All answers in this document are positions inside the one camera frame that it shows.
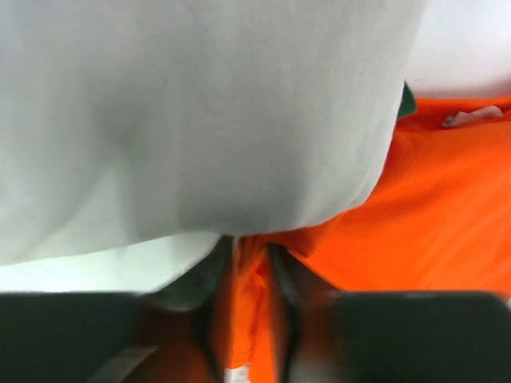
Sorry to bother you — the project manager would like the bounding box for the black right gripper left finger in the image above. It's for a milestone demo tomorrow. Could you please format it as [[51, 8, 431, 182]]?
[[1, 239, 232, 382]]

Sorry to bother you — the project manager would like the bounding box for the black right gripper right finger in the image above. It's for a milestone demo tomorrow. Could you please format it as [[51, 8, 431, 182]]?
[[269, 244, 510, 382]]

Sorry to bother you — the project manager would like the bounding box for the orange t-shirt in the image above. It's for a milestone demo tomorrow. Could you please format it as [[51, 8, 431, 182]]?
[[227, 97, 510, 382]]

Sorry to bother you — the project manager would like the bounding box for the cream and green t-shirt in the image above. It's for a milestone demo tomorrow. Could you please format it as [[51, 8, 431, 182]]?
[[1, 1, 426, 292]]

